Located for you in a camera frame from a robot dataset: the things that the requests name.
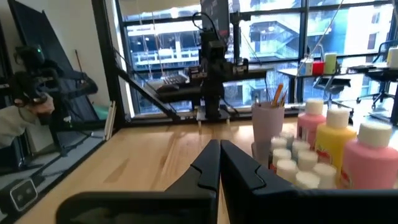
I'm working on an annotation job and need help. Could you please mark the dark leaning board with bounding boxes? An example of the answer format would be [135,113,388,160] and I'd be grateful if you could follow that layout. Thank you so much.
[7,0,103,125]

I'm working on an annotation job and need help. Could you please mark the large pink paint bottle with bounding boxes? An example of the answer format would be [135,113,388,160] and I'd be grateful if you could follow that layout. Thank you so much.
[297,99,326,150]
[340,121,398,190]

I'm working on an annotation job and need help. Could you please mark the pale wooden slats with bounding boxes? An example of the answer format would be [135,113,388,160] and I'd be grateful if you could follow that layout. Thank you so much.
[104,100,118,141]

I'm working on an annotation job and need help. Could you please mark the teal round object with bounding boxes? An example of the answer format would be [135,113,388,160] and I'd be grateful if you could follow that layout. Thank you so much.
[92,104,110,121]

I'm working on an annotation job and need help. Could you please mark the person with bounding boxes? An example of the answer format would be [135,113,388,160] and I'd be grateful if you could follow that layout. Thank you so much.
[0,105,38,149]

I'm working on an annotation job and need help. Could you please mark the dark-framed window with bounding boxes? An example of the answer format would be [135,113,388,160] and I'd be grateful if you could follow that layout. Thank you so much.
[93,0,398,118]

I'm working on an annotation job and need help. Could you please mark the white cup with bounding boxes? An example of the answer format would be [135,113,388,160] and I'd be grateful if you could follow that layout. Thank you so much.
[251,101,285,167]

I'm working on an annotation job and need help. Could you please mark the thin white hanging cord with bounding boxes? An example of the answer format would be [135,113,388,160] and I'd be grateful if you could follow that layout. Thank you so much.
[295,0,345,76]

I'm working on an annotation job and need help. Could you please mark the black office chair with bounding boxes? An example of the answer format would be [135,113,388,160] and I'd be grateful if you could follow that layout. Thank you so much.
[356,40,398,110]
[312,76,355,116]

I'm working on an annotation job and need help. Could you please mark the green background canister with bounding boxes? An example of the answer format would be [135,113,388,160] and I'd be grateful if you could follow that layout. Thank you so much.
[323,52,338,75]

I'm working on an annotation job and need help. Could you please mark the orange-handled paintbrush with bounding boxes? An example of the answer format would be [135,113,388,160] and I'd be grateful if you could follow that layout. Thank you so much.
[272,83,285,108]

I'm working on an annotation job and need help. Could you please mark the grey table-level camera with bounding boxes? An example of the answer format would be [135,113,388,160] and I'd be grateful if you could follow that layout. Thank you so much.
[0,177,40,215]

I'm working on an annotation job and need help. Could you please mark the red background canister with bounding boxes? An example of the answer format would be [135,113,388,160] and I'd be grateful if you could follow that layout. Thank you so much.
[312,60,325,75]

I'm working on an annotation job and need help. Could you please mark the black keyboard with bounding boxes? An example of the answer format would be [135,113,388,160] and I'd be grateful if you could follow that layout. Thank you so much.
[163,75,190,86]

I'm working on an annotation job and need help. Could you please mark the grey background side table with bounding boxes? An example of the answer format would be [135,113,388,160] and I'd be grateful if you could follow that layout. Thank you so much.
[277,67,352,103]

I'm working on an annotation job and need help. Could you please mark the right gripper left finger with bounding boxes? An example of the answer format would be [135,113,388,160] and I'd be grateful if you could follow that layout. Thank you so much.
[167,139,221,224]

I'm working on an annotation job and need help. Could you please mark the large yellow paint bottle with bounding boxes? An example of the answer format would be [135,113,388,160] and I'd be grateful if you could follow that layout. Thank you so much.
[314,108,358,175]

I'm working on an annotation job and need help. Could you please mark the pale yellow cylinder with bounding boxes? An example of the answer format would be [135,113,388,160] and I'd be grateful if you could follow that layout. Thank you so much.
[386,47,398,68]

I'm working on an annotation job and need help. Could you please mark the white background canister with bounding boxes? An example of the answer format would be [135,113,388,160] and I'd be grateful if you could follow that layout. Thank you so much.
[298,58,314,77]

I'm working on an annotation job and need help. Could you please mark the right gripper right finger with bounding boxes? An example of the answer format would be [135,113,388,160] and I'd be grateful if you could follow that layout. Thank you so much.
[220,139,296,224]

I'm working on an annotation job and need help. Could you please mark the grey-blue paint bottle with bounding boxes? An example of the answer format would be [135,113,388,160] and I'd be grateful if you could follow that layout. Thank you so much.
[279,131,295,147]

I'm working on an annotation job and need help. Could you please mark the person's hand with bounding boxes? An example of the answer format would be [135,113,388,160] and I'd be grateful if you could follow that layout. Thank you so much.
[14,93,56,116]

